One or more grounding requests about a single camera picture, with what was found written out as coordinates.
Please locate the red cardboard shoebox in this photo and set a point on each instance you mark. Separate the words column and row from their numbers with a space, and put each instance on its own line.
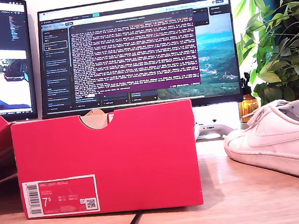
column 143, row 157

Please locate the white leather sneaker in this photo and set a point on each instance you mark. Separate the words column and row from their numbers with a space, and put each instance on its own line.
column 273, row 137

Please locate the large black computer monitor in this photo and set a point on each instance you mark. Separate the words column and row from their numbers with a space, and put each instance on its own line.
column 133, row 52

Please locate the white game controller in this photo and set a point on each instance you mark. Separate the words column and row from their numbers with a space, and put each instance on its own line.
column 212, row 129

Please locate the amber pump bottle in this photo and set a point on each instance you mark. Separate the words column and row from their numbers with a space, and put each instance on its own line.
column 248, row 107

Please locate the green leafy houseplant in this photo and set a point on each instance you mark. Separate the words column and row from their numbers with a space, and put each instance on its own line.
column 278, row 52

